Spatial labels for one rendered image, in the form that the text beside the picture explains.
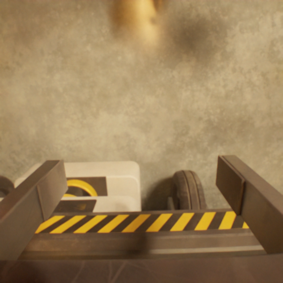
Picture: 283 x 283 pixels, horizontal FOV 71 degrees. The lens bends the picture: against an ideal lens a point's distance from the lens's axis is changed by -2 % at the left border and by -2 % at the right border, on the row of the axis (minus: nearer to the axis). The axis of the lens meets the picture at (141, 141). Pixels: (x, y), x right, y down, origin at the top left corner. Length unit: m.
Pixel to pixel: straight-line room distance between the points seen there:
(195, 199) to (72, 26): 0.45
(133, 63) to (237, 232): 0.40
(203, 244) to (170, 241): 0.04
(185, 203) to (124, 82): 0.30
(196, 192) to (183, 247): 0.20
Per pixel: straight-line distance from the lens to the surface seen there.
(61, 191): 0.17
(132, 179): 0.42
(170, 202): 0.49
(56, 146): 0.58
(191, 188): 0.44
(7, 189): 0.64
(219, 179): 0.17
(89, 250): 0.27
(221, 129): 0.56
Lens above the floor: 0.50
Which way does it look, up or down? 73 degrees down
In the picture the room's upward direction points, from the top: 180 degrees counter-clockwise
